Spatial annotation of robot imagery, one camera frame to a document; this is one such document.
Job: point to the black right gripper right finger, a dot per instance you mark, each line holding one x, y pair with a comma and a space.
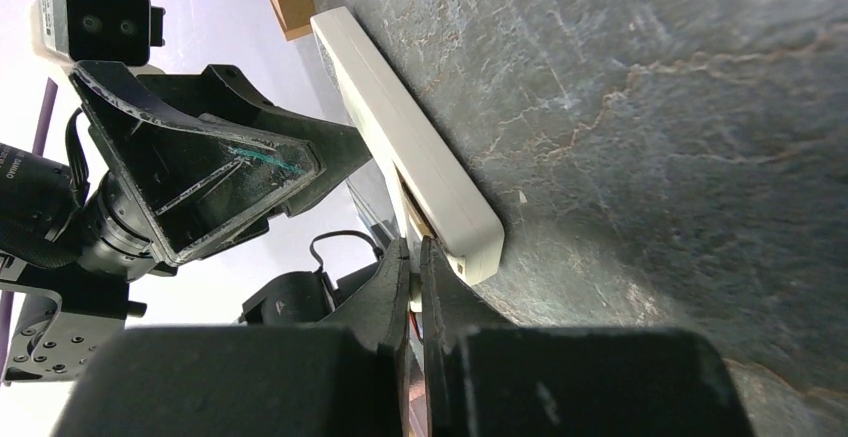
486, 376

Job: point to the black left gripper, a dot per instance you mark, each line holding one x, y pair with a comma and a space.
197, 158

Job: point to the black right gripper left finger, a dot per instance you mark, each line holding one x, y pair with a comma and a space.
346, 375

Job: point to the white remote control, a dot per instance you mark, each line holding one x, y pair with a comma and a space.
431, 193

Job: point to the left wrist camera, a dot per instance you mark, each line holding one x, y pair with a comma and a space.
102, 30

